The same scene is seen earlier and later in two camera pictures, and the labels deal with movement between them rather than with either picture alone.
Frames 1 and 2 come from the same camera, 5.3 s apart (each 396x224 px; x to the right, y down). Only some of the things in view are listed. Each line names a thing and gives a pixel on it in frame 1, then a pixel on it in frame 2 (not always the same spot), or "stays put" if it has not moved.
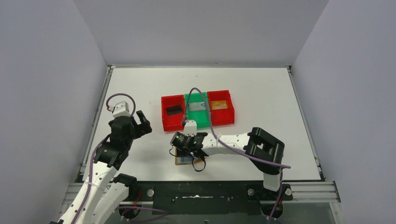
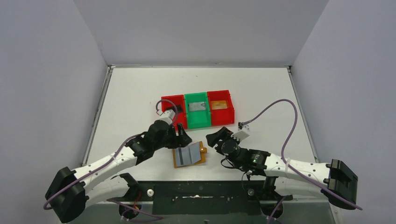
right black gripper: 195,148 → 220,139
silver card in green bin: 200,106 stays put
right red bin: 221,116 stays put
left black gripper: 136,126 → 177,136
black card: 174,110 stays put
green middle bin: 201,117 stays put
